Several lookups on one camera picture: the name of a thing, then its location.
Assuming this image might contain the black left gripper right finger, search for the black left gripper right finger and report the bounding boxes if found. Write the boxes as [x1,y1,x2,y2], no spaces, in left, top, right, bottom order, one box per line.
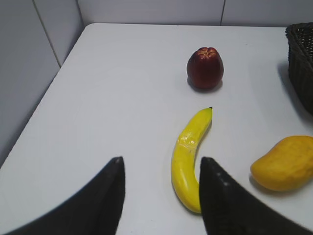
[199,157,312,235]

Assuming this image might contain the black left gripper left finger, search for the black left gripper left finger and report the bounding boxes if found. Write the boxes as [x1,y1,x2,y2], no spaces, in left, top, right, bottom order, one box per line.
[9,157,125,235]

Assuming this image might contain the yellow banana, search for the yellow banana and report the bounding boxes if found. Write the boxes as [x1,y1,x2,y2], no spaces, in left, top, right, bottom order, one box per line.
[171,107,213,214]

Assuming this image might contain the black wicker basket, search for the black wicker basket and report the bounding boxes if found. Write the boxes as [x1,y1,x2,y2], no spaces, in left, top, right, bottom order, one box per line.
[286,22,313,114]

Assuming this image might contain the yellow mango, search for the yellow mango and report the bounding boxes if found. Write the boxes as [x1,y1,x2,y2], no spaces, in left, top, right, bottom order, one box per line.
[250,136,313,191]

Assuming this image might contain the dark red apple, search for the dark red apple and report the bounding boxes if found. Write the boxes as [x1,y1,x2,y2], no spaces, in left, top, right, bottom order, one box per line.
[186,47,224,90]

